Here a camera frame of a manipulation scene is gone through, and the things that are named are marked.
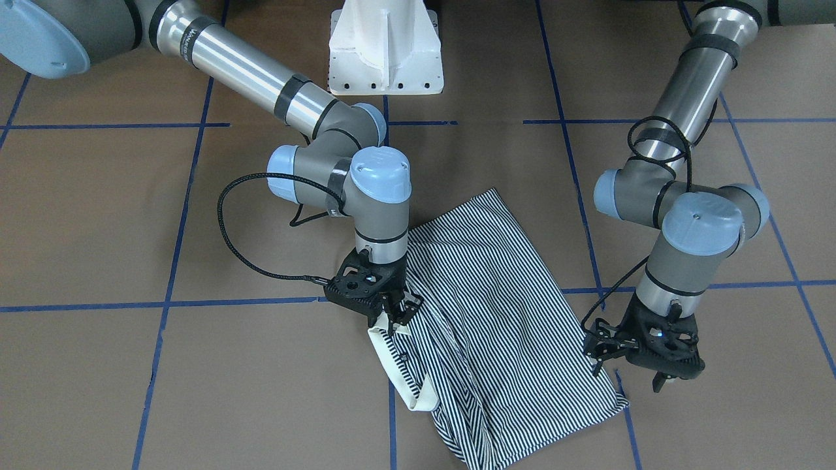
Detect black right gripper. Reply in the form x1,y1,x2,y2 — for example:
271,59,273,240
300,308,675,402
356,252,425,337

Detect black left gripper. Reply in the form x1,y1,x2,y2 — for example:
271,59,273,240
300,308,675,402
583,294,699,393

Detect navy white striped polo shirt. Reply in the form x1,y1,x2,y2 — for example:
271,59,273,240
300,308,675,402
368,189,629,469

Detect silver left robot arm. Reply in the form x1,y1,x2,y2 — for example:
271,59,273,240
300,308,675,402
582,1,834,393

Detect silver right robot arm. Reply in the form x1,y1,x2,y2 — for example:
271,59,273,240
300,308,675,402
2,1,326,312

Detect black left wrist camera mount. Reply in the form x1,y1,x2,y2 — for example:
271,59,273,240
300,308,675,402
629,313,705,380

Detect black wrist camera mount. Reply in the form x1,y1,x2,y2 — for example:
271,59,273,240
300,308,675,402
323,249,372,315
629,313,705,380

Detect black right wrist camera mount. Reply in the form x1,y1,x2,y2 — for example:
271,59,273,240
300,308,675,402
323,249,372,315

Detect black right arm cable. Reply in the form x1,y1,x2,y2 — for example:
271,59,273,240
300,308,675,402
217,172,347,285

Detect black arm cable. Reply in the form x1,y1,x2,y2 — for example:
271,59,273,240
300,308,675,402
580,116,694,330
217,172,347,285

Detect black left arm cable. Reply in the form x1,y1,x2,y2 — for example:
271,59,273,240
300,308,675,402
580,116,694,330

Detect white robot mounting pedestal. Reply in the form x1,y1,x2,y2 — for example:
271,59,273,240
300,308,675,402
327,1,445,96

